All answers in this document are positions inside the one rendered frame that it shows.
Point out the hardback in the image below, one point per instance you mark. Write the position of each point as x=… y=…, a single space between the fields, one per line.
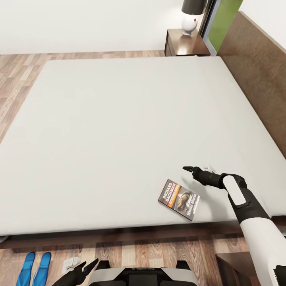
x=179 y=199

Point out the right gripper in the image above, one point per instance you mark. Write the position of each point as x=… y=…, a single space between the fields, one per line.
x=202 y=176

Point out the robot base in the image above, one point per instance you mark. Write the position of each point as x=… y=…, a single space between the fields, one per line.
x=106 y=276

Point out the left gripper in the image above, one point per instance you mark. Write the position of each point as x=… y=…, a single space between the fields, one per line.
x=76 y=276

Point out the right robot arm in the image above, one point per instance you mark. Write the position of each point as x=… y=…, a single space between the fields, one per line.
x=266 y=243

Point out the sandal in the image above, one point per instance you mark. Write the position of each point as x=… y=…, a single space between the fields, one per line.
x=41 y=277
x=25 y=274

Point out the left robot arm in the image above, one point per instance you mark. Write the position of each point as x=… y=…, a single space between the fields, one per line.
x=74 y=276

